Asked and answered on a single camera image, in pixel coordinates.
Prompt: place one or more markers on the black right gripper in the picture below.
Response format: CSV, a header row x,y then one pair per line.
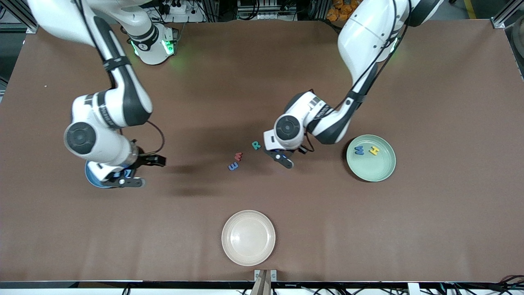
x,y
144,160

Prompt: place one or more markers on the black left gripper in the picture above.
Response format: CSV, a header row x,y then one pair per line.
x,y
302,149

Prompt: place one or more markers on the teal capital letter R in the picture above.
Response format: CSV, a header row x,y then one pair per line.
x,y
255,145

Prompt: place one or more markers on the pink small letter w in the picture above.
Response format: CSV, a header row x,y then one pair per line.
x,y
238,156

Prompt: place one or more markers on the blue capital letter W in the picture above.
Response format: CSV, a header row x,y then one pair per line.
x,y
359,150

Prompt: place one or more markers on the yellow capital letter H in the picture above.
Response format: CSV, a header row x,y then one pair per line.
x,y
373,150

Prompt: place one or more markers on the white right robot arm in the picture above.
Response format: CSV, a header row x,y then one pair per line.
x,y
98,143

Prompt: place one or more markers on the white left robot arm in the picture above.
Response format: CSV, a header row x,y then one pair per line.
x,y
368,32

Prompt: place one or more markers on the blue plate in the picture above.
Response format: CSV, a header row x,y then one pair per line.
x,y
92,178

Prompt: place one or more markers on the blue small letter m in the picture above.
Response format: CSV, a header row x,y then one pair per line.
x,y
233,166

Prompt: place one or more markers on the beige plate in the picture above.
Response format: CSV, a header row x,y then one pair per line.
x,y
248,238

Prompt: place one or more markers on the green plate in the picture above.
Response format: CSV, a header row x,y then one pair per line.
x,y
371,168

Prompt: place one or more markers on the brown table cover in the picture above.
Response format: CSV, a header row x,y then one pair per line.
x,y
368,229

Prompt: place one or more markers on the black equipment rack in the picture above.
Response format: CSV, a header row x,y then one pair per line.
x,y
266,10

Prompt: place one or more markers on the orange packets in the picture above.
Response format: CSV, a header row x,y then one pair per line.
x,y
337,10

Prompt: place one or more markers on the white power strip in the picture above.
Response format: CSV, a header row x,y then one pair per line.
x,y
180,9

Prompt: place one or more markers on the metal table edge bracket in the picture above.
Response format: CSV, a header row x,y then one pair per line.
x,y
257,274

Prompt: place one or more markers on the camera mount pole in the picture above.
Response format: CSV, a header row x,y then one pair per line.
x,y
263,287

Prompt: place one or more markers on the white table edge rail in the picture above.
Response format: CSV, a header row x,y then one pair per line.
x,y
41,291

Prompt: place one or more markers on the aluminium frame profile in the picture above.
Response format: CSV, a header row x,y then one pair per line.
x,y
501,21

